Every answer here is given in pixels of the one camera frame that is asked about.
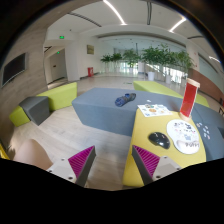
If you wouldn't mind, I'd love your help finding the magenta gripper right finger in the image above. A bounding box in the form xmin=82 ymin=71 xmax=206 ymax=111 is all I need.
xmin=132 ymin=145 xmax=181 ymax=185

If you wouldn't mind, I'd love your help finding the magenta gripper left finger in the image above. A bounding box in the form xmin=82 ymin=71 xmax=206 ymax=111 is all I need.
xmin=48 ymin=146 xmax=96 ymax=187

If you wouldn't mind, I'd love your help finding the black computer mouse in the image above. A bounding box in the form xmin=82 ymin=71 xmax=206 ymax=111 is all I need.
xmin=148 ymin=132 xmax=170 ymax=150

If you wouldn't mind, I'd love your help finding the white round mouse pad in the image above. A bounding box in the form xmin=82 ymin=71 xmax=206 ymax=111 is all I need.
xmin=167 ymin=119 xmax=200 ymax=155

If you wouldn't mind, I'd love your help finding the yellow-green table block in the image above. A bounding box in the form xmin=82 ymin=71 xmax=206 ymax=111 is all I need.
xmin=123 ymin=110 xmax=206 ymax=187

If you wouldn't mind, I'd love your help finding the beige chair back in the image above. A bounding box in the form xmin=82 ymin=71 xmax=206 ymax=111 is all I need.
xmin=14 ymin=139 xmax=53 ymax=170

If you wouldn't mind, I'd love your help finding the printed paper sheet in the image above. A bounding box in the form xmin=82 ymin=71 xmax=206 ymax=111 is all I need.
xmin=138 ymin=104 xmax=172 ymax=117

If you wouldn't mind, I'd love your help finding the large grey bench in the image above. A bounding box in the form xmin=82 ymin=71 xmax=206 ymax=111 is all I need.
xmin=72 ymin=88 xmax=224 ymax=161

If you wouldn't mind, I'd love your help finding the blue folded cloth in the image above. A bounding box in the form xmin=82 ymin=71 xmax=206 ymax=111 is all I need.
xmin=115 ymin=93 xmax=136 ymax=107

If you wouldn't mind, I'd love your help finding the green and grey seat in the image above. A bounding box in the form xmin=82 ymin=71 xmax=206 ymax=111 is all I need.
xmin=9 ymin=82 xmax=77 ymax=127

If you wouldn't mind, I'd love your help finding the green bench far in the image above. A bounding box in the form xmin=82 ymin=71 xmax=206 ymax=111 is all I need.
xmin=133 ymin=81 xmax=209 ymax=108

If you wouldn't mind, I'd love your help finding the red bin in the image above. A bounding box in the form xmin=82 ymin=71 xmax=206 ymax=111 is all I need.
xmin=88 ymin=67 xmax=94 ymax=77

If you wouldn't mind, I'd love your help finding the potted plant in white pot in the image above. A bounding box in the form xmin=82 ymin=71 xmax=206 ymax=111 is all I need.
xmin=142 ymin=47 xmax=163 ymax=81

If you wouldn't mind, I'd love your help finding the black wall screen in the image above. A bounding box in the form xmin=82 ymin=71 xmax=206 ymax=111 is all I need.
xmin=2 ymin=53 xmax=27 ymax=86

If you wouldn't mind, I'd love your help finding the wall plaque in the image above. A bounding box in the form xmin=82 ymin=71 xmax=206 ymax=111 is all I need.
xmin=87 ymin=45 xmax=94 ymax=55

